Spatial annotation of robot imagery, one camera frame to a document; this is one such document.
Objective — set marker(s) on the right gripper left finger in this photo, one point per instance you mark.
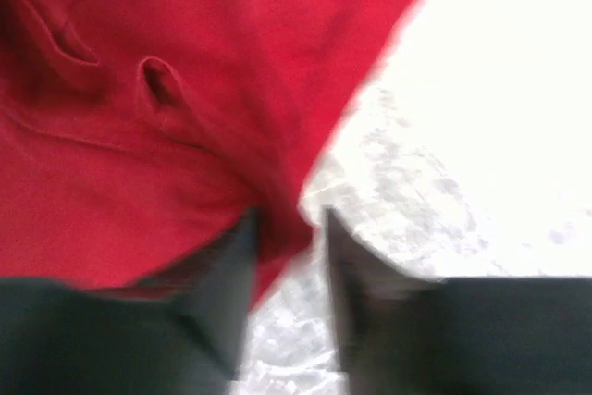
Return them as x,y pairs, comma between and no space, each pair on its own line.
180,331

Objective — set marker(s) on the red t shirt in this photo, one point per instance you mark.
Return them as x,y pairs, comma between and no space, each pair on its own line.
134,132

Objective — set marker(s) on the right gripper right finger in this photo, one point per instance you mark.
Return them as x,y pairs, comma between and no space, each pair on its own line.
396,333

